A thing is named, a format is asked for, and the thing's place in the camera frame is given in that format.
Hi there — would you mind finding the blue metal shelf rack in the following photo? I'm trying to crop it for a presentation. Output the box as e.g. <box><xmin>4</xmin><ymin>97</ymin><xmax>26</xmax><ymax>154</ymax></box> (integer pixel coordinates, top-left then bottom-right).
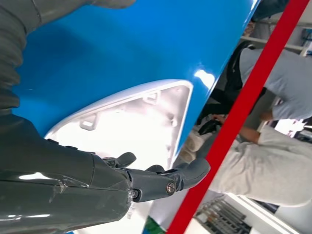
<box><xmin>12</xmin><ymin>0</ymin><xmax>259</xmax><ymax>169</ymax></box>

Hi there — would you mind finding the green plastic crate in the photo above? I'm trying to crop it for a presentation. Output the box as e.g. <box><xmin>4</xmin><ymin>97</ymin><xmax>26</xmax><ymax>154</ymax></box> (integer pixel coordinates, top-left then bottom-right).
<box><xmin>142</xmin><ymin>215</ymin><xmax>167</xmax><ymax>234</ymax></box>

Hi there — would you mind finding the red barrier tape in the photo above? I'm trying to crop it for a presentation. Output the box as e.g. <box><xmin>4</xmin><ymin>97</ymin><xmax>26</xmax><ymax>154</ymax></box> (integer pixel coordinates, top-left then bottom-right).
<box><xmin>166</xmin><ymin>0</ymin><xmax>310</xmax><ymax>234</ymax></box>

